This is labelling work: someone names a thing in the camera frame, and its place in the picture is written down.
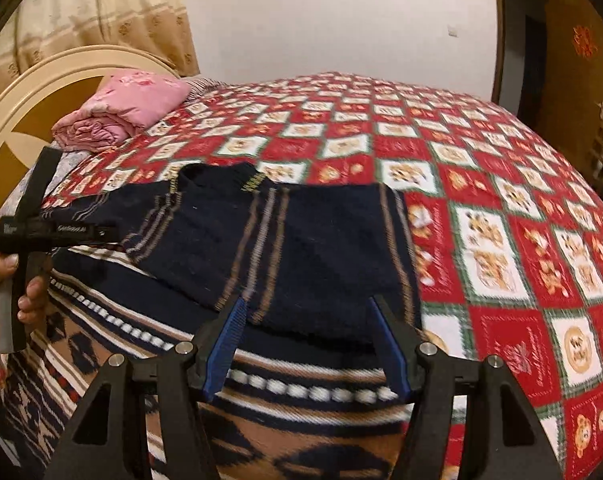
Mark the red paper door decoration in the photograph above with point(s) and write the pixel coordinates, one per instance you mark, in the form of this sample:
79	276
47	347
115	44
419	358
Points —
584	40

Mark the beige patterned curtain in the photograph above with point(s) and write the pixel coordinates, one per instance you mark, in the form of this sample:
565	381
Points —
91	5

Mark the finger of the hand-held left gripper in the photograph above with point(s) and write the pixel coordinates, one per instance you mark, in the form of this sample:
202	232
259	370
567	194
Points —
104	233

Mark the striped pillow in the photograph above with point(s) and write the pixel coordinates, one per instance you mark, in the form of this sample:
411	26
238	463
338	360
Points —
204	86

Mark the brown wooden door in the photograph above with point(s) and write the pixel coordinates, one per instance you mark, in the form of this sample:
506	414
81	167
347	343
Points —
571	100

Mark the red checkered bear bedspread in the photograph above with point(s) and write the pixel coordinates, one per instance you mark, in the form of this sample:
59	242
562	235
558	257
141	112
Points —
481	210

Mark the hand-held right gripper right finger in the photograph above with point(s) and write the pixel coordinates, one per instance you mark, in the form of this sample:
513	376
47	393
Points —
394	360

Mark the white wall switch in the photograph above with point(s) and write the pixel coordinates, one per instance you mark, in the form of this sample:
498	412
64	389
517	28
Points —
451	30

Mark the navy patterned knit sweater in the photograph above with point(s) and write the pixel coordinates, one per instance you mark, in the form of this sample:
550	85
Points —
291	425

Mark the navy striped knit sweater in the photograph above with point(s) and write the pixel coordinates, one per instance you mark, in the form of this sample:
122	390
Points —
306	240

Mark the person's left hand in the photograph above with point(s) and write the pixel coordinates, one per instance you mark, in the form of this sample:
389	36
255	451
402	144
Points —
31	300

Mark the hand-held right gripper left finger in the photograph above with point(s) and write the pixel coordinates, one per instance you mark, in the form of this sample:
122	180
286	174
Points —
226	350

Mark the dark wooden door frame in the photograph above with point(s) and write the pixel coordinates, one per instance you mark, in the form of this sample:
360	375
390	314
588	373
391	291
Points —
501	35

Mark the cream and gold headboard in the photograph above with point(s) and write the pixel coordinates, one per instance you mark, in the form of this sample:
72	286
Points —
26	110

